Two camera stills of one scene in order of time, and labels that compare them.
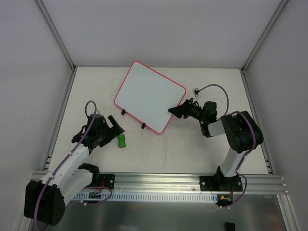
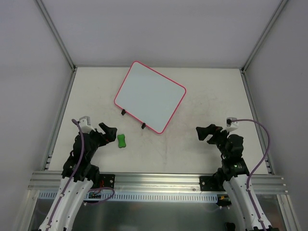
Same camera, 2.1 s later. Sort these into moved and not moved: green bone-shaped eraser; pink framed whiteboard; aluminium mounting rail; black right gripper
Moved: black right gripper
Not moved: aluminium mounting rail; pink framed whiteboard; green bone-shaped eraser
